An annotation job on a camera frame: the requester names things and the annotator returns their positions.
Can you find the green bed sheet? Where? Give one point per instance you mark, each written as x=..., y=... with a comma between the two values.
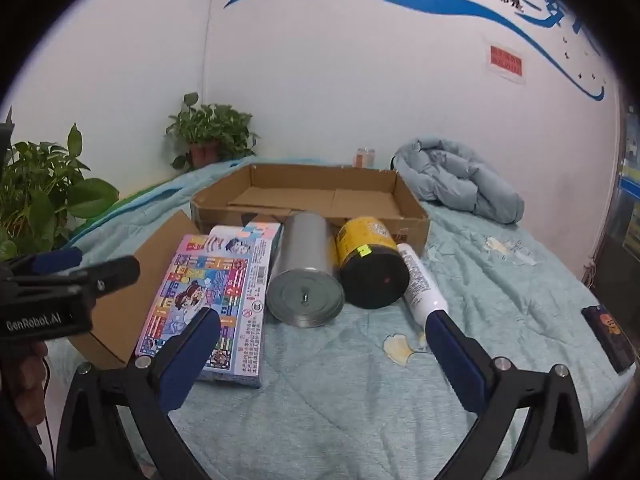
x=125, y=207

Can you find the small potted green plant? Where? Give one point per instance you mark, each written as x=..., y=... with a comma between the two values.
x=215, y=125

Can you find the white spray bottle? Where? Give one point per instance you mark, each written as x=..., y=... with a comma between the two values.
x=420, y=280

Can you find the small orange-labelled jar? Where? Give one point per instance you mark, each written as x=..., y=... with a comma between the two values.
x=366, y=158

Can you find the red wall sign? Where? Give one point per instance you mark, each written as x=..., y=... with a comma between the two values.
x=506, y=62

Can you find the brown cardboard sheet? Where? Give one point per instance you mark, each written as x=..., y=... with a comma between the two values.
x=120, y=310

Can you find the colourful printed game box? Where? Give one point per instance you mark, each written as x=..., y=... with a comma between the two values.
x=240, y=270

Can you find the yellow-labelled jar with black lid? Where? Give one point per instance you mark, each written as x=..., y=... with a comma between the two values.
x=372, y=280

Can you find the silver metal can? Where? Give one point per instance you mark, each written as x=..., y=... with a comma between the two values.
x=305, y=250

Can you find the white wall conduit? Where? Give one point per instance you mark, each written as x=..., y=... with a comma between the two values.
x=209, y=35

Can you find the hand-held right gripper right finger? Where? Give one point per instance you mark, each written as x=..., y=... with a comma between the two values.
x=455, y=360

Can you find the light blue quilted blanket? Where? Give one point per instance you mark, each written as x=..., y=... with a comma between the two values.
x=325, y=410

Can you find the dark cabinet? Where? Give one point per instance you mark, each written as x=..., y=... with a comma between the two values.
x=617, y=260

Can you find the person's left hand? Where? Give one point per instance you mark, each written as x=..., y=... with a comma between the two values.
x=27, y=380

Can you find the light blue down jacket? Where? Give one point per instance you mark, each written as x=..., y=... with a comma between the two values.
x=450, y=170

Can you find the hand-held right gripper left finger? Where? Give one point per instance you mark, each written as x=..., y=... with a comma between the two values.
x=195, y=350

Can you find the brown cardboard box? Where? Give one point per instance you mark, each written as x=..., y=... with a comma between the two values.
x=310, y=180

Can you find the large leafy green plant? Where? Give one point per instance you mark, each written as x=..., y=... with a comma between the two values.
x=45, y=195

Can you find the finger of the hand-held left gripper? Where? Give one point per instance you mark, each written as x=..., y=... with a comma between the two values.
x=55, y=261
x=110, y=275

